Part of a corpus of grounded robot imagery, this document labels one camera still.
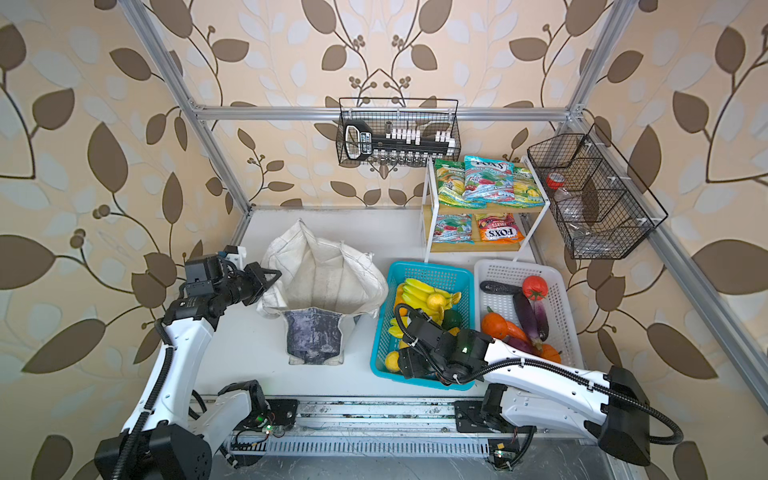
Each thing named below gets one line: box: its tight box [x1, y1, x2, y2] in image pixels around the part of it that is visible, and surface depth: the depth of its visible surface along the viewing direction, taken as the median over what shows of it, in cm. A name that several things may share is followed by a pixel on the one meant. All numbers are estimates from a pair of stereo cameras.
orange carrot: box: [481, 306, 532, 346], surface depth 84 cm
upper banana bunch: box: [402, 278, 462, 323], surface depth 92 cm
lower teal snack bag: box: [432, 213, 475, 245], surface depth 91 cm
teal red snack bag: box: [462, 156, 515, 203], surface depth 77 cm
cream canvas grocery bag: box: [258, 220, 389, 365], surface depth 81 cm
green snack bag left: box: [434, 159, 475, 209], surface depth 78 cm
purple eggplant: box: [513, 292, 549, 346], surface depth 90 cm
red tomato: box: [522, 275, 549, 301], surface depth 91 cm
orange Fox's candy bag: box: [478, 213, 525, 243], surface depth 92 cm
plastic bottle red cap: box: [546, 172, 585, 222], surface depth 80 cm
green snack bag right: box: [512, 166, 545, 209], surface depth 77 cm
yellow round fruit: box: [385, 351, 400, 372], surface depth 80 cm
